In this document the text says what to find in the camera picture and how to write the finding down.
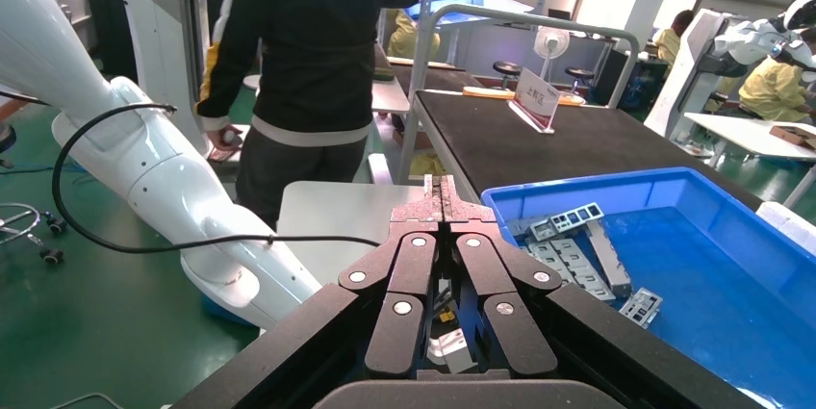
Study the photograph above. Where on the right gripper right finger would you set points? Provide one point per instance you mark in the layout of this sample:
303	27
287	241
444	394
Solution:
491	278

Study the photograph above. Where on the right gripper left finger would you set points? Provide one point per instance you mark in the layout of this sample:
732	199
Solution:
401	278

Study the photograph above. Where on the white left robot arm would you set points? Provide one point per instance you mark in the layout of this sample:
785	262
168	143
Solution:
159	183

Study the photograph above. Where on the flat grey metal part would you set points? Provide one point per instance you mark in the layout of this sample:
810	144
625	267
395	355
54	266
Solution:
593	286
570	253
545	254

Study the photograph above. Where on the small grey metal part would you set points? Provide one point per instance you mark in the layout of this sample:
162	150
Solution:
542	231

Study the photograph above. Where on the grey metal part with windows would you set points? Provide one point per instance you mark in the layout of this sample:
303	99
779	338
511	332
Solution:
577	217

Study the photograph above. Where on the square grey metal part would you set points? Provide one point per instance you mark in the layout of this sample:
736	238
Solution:
640	308

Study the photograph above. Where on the white flat board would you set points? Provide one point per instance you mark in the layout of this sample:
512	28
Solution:
344	215

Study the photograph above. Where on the yellow bag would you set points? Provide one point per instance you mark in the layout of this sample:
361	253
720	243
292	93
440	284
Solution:
428	165

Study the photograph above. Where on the black-topped work table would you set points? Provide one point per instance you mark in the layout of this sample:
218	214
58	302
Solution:
440	78
574	145

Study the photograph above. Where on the clear acrylic sign holder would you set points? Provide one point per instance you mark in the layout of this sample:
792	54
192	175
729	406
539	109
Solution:
538	100

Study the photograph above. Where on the orange wooden strip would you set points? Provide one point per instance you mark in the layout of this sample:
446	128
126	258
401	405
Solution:
491	94

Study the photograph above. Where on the black round stool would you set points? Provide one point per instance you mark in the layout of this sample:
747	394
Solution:
579	74
507	68

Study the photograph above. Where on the large blue plastic bin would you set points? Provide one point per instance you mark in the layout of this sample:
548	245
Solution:
733	278

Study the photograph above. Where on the person in yellow coat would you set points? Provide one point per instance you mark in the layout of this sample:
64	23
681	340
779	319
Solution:
411	36

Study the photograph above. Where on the person in black jacket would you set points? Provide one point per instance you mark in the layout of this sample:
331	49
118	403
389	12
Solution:
306	55

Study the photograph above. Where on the white standing fan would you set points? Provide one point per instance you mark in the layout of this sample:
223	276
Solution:
551	43

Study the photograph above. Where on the white metal shelf rack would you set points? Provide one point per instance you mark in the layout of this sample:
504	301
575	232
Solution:
497	7

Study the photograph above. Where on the white robot with column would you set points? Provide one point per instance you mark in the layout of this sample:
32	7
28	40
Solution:
688	74

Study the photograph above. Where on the long white table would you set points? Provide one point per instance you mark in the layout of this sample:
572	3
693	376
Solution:
746	132

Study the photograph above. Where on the distant person in yellow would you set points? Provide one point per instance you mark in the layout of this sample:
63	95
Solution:
672	43

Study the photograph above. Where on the white foam block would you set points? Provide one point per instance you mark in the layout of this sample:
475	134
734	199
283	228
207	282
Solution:
787	221

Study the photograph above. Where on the brown cardboard tray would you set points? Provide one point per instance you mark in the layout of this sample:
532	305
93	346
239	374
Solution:
793	135

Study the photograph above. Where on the seated person in yellow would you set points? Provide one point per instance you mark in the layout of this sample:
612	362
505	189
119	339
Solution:
774	90

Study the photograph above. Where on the white wheeled robot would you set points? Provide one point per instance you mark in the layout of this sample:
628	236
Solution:
159	23

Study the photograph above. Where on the chrome chair base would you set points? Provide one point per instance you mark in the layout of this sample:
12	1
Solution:
25	231

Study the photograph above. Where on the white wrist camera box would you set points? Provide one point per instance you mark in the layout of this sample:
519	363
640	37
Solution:
454	349

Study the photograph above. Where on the long grey metal bracket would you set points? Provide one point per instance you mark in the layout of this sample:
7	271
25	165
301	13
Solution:
609	259

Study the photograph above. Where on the grey metal tube frame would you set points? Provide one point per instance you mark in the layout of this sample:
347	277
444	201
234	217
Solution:
542	20

